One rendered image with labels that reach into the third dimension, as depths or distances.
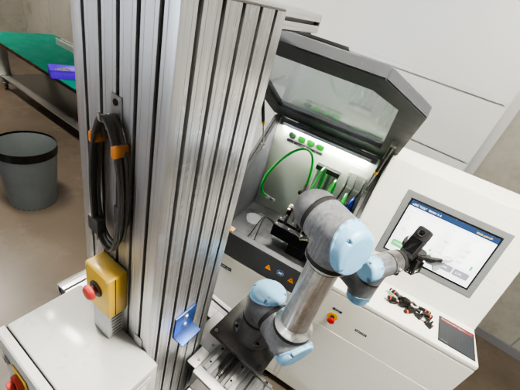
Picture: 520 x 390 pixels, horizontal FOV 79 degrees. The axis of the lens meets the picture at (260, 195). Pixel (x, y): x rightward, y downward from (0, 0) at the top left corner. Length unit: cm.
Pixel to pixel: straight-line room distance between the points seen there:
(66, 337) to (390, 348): 136
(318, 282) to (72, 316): 65
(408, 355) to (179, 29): 164
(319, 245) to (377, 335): 106
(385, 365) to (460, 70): 202
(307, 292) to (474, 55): 228
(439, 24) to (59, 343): 276
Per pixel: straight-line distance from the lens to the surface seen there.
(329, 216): 73
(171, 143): 51
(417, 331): 168
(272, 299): 103
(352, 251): 71
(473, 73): 280
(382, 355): 182
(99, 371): 92
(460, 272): 178
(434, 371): 183
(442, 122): 284
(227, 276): 190
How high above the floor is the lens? 205
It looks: 32 degrees down
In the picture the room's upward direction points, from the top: 17 degrees clockwise
